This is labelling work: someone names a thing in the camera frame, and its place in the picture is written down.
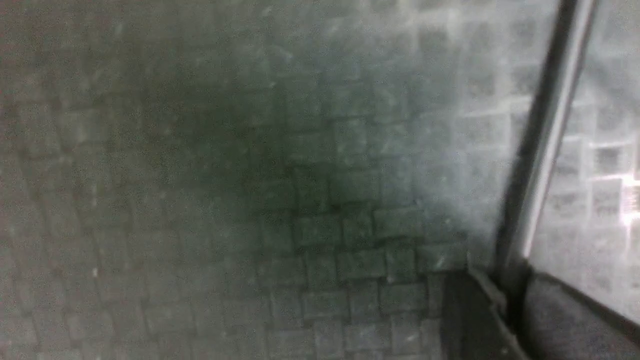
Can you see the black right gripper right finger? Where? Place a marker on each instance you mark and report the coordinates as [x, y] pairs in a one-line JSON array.
[[558, 322]]

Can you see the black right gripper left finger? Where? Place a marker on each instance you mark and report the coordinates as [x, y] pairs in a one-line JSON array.
[[479, 321]]

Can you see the black chopstick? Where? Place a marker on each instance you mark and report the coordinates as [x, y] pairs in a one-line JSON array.
[[536, 154]]

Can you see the black plastic serving tray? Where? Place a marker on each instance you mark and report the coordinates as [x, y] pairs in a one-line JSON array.
[[253, 179]]

